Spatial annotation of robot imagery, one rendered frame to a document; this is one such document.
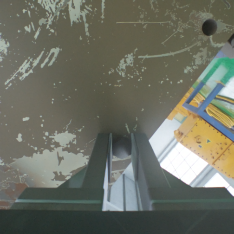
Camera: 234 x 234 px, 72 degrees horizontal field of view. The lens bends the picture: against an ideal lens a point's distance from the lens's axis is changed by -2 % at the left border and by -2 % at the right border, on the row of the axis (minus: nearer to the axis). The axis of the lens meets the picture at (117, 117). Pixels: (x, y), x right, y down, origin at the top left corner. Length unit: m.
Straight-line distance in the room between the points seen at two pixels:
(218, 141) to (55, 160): 3.46
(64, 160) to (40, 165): 0.03
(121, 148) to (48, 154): 0.08
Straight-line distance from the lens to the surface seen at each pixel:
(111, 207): 13.05
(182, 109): 6.56
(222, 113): 5.40
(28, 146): 0.19
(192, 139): 3.33
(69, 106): 0.16
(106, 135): 0.15
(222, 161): 3.79
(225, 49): 0.23
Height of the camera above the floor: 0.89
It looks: 12 degrees up
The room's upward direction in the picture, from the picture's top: 144 degrees counter-clockwise
